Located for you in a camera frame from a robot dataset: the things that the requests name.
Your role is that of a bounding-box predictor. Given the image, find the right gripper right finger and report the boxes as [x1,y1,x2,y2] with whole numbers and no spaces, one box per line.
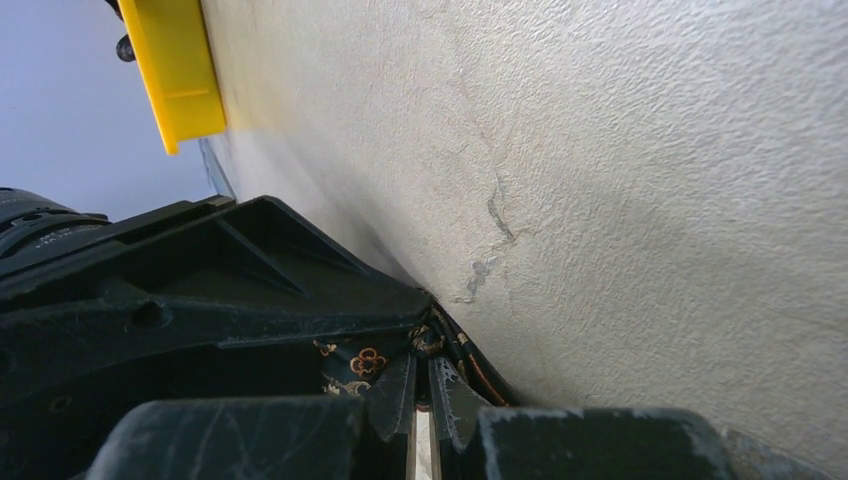
[428,358,737,479]

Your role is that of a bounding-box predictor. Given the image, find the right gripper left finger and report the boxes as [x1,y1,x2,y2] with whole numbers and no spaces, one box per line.
[86,355,417,479]

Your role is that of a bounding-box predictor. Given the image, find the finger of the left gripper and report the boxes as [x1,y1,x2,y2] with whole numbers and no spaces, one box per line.
[1,195,431,404]

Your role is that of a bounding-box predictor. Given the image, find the dark brown patterned tie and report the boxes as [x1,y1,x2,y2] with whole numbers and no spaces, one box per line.
[313,303,519,407]

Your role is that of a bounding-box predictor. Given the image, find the yellow plastic bin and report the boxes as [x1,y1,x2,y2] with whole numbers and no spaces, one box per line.
[118,0,226,155]

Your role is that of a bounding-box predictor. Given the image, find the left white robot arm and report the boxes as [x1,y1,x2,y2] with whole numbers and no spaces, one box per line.
[1,189,431,404]

